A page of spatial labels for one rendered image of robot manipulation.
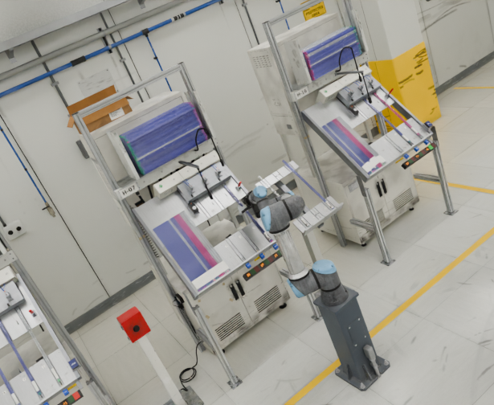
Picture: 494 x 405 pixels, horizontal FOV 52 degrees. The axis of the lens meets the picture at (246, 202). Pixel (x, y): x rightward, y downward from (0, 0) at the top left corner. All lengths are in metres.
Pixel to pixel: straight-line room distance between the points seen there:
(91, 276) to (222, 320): 1.73
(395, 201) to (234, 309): 1.63
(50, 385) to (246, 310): 1.38
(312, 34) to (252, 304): 2.07
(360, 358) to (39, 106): 3.19
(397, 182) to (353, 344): 1.75
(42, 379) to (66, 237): 1.97
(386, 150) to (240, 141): 1.90
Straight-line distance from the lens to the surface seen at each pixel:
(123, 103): 3.52
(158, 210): 3.28
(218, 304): 3.51
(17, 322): 3.15
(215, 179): 3.32
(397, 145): 3.85
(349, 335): 2.90
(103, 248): 4.86
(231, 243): 3.18
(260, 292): 3.65
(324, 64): 3.87
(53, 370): 3.03
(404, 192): 4.36
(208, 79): 5.04
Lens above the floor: 2.23
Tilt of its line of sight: 23 degrees down
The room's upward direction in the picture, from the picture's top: 23 degrees counter-clockwise
